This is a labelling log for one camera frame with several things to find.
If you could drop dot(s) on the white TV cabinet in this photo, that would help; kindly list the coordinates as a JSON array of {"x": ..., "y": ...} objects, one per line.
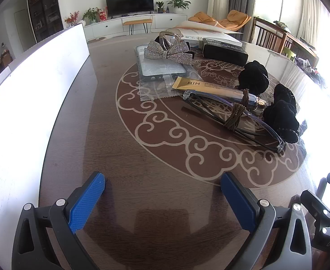
[{"x": 165, "y": 21}]

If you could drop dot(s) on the white and blue box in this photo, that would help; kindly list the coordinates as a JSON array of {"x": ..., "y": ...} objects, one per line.
[{"x": 190, "y": 41}]

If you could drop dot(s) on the black television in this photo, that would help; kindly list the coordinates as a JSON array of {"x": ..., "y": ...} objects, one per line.
[{"x": 129, "y": 1}]

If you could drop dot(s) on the wooden chair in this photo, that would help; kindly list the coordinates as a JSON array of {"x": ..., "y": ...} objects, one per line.
[{"x": 266, "y": 35}]

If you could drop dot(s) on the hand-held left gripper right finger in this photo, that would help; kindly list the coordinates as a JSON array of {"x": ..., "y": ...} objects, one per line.
[{"x": 239, "y": 205}]

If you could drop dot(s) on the black printed box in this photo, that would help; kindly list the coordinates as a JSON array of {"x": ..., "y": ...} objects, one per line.
[{"x": 224, "y": 52}]

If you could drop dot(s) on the white open book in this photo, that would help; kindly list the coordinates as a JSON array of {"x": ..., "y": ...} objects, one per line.
[{"x": 210, "y": 29}]

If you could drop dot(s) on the gold cream tube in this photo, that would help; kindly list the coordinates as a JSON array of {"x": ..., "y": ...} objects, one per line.
[{"x": 204, "y": 87}]

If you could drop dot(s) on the black velvet scrunchie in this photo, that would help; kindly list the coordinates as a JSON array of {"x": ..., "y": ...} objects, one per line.
[{"x": 253, "y": 76}]

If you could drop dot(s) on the clear frame glasses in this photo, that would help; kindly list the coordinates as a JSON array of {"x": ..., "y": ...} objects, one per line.
[{"x": 255, "y": 133}]

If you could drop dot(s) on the small green potted plant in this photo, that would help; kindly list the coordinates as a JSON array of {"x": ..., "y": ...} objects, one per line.
[{"x": 159, "y": 6}]

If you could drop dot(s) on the wooden side table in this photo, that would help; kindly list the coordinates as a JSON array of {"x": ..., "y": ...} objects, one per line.
[{"x": 300, "y": 45}]

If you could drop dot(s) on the clutter of small things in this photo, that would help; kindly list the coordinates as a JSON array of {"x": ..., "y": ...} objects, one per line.
[{"x": 308, "y": 66}]

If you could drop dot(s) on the red gift box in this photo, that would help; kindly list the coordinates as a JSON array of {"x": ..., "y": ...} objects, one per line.
[{"x": 103, "y": 14}]

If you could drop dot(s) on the bushy green potted plant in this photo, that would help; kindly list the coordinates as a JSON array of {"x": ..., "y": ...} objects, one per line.
[{"x": 91, "y": 14}]

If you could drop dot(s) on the black velvet bow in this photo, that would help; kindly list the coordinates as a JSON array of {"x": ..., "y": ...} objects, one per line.
[{"x": 281, "y": 112}]

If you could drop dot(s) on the phone case in plastic bag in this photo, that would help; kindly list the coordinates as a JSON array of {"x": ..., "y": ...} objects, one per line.
[{"x": 159, "y": 73}]

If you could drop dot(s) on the red flowers in white vase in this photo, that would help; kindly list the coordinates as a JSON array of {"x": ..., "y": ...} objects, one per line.
[{"x": 73, "y": 18}]

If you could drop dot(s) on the rhinestone bow hair clip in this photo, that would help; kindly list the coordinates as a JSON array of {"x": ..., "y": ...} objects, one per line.
[{"x": 167, "y": 52}]

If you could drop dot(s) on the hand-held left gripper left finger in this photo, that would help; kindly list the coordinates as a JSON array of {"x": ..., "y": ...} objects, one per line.
[{"x": 87, "y": 202}]

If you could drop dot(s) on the large green potted plant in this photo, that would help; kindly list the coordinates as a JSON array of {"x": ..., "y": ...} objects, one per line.
[{"x": 179, "y": 3}]

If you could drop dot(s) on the clear hair claw clip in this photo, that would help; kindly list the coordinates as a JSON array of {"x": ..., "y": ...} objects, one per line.
[{"x": 169, "y": 38}]

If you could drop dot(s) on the orange bench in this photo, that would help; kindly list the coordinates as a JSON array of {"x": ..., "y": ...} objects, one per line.
[{"x": 137, "y": 22}]

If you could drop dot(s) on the dark glass display cabinet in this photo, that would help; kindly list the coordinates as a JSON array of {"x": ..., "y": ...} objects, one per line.
[{"x": 45, "y": 8}]

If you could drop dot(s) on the orange lounge chair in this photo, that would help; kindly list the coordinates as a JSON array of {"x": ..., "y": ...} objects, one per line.
[{"x": 232, "y": 19}]

